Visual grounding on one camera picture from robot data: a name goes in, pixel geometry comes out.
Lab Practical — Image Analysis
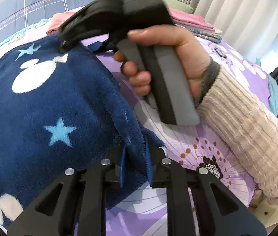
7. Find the green pillow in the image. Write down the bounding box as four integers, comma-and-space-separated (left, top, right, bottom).
160, 0, 195, 14

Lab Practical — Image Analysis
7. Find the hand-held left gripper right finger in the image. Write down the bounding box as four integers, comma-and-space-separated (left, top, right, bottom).
144, 134, 267, 236

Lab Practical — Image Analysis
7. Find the purple floral bed sheet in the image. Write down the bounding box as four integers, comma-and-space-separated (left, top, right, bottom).
0, 27, 278, 236

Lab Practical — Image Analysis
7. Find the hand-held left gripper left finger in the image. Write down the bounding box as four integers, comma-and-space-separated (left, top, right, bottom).
7, 143, 127, 236

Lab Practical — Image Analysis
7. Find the navy fleece pajama top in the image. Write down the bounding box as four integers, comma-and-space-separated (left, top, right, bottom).
0, 33, 166, 229

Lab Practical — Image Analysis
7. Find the person's right forearm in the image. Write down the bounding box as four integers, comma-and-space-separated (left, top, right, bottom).
194, 59, 278, 202

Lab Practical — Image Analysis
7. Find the cream soft object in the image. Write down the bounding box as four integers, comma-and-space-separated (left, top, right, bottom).
250, 197, 278, 229

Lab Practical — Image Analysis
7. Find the blue plaid bed cover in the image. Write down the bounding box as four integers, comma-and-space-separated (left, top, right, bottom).
0, 0, 139, 57

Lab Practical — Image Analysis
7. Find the pink folded cloth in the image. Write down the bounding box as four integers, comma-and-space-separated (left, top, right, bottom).
167, 7, 215, 31

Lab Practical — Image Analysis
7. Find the white pleated curtain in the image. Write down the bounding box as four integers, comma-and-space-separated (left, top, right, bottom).
129, 0, 278, 64

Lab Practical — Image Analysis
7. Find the stack of patterned folded cloths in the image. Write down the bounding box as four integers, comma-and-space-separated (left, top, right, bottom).
176, 23, 224, 44

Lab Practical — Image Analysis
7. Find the coral folded cloth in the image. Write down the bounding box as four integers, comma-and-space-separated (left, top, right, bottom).
46, 10, 80, 35

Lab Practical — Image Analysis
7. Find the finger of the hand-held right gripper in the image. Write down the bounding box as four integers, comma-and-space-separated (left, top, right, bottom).
58, 0, 125, 53

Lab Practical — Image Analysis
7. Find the person's right hand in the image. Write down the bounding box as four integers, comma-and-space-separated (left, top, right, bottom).
114, 26, 212, 99

